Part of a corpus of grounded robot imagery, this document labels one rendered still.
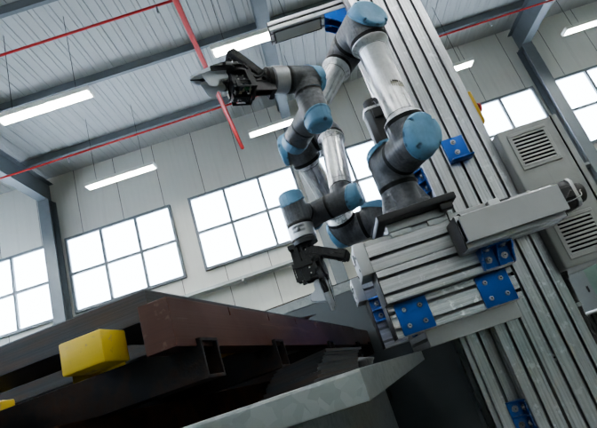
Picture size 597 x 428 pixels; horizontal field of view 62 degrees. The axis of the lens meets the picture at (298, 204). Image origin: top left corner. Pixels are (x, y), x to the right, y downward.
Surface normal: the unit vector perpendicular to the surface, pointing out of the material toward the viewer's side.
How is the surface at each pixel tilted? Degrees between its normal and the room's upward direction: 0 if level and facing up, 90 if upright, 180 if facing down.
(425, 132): 98
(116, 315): 90
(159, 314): 90
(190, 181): 90
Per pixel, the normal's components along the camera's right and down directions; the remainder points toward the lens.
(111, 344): 0.91, -0.37
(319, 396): -0.28, -0.26
